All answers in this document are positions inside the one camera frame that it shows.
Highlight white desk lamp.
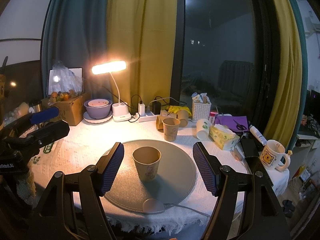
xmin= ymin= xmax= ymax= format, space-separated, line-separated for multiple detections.
xmin=91 ymin=60 xmax=132 ymax=123

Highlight plastic bag of fruit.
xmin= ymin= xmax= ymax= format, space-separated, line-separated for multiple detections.
xmin=48 ymin=61 xmax=83 ymax=105

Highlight yellow curtain left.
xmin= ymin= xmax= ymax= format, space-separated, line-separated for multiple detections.
xmin=106 ymin=0 xmax=177 ymax=113

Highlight purple notebook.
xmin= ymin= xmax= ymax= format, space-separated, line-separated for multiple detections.
xmin=215 ymin=115 xmax=249 ymax=132

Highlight black charger plug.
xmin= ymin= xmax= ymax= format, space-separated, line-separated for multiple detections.
xmin=152 ymin=101 xmax=162 ymax=115

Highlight white cartoon mug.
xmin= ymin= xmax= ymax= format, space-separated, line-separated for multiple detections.
xmin=259 ymin=140 xmax=291 ymax=172

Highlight brown paper cup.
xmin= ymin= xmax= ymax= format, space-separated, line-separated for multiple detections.
xmin=132 ymin=146 xmax=162 ymax=182
xmin=177 ymin=109 xmax=189 ymax=127
xmin=156 ymin=115 xmax=170 ymax=131

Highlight upright paper cup behind mat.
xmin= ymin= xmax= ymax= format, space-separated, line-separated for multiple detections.
xmin=162 ymin=118 xmax=180 ymax=142

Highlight white power strip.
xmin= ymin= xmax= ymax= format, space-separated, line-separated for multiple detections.
xmin=137 ymin=112 xmax=158 ymax=122

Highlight black scissors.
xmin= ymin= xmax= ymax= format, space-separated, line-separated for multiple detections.
xmin=233 ymin=119 xmax=248 ymax=131

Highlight white tube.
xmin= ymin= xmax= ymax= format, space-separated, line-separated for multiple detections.
xmin=249 ymin=125 xmax=267 ymax=146

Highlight round grey placemat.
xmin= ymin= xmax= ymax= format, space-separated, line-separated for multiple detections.
xmin=104 ymin=140 xmax=196 ymax=213

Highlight white charger plug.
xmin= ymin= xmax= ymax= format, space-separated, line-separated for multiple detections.
xmin=138 ymin=100 xmax=145 ymax=116

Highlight purple bowl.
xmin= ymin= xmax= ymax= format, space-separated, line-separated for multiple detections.
xmin=84 ymin=99 xmax=112 ymax=119

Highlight yellow curtain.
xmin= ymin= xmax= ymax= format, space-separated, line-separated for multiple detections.
xmin=264 ymin=0 xmax=302 ymax=147
xmin=106 ymin=0 xmax=177 ymax=113

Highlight white plastic basket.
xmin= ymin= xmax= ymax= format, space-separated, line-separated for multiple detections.
xmin=192 ymin=101 xmax=212 ymax=122

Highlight cardboard box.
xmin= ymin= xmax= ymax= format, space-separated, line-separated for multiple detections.
xmin=41 ymin=92 xmax=91 ymax=126

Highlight yellow cloth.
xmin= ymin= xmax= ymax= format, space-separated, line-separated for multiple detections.
xmin=166 ymin=106 xmax=192 ymax=117

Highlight yellow tissue pack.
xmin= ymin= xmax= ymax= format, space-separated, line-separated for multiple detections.
xmin=209 ymin=124 xmax=240 ymax=151

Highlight teal curtain left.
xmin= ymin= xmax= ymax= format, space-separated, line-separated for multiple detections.
xmin=40 ymin=0 xmax=112 ymax=99

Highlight white textured tablecloth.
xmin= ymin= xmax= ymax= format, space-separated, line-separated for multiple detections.
xmin=31 ymin=115 xmax=290 ymax=235

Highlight white plate under bowl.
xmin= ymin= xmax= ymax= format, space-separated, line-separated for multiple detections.
xmin=83 ymin=111 xmax=112 ymax=124

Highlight yellow curtain right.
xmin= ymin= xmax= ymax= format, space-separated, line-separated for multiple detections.
xmin=264 ymin=0 xmax=302 ymax=147

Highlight white paper cup lying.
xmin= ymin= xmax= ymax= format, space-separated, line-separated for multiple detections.
xmin=196 ymin=119 xmax=211 ymax=141

